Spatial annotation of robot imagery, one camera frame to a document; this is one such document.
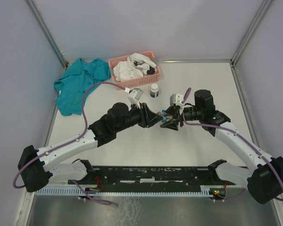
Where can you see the black item in basket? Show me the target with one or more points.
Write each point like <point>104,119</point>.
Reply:
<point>150,71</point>

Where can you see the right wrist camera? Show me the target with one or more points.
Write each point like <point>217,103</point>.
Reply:
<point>177,100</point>

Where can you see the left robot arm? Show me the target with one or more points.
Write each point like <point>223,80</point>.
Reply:
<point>37,167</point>

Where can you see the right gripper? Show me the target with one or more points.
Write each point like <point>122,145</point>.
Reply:
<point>172,124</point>

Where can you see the clear vitamin pill bottle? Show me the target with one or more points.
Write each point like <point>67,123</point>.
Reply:
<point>165,117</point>

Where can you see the teal shirt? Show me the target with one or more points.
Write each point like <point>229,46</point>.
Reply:
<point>75,81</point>

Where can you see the white cloth in basket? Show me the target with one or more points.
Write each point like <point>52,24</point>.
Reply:
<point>132,67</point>

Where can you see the white cap pill bottle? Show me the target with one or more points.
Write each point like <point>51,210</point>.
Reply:
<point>154,90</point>

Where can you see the aluminium frame post right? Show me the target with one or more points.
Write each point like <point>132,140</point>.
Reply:
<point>251,31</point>

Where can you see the aluminium frame post left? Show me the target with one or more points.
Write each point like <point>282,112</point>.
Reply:
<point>44,28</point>

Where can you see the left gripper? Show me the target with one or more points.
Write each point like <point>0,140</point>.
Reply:
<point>145,114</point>

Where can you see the aluminium frame post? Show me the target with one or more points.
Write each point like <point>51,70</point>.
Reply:
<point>44,28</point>
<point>251,31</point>

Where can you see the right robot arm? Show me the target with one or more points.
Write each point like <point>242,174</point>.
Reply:
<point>263,174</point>

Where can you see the white cable duct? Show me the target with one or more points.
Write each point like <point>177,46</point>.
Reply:
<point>75,191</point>

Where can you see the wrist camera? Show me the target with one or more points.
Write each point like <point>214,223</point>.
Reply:
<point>177,100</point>
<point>134,96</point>

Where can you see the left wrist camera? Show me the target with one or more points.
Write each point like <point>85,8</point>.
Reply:
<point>134,96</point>

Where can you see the pink plastic basket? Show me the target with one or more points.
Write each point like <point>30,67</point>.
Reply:
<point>135,82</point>

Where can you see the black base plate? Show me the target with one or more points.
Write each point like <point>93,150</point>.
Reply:
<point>142,179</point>

